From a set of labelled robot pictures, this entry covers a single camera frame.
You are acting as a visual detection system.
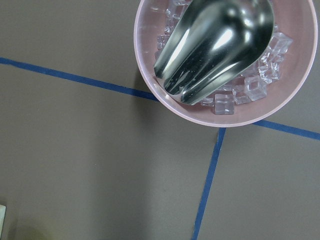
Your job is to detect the bamboo cutting board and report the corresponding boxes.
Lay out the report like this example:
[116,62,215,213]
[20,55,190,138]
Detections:
[0,205,6,236]

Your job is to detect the clear ice cubes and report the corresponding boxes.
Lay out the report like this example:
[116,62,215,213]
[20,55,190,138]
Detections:
[156,0,292,115]

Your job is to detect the metal ice scoop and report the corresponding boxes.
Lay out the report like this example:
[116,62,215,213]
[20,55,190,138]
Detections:
[153,0,275,105]

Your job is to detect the pink bowl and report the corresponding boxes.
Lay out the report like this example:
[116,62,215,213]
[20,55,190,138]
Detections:
[133,0,318,128]

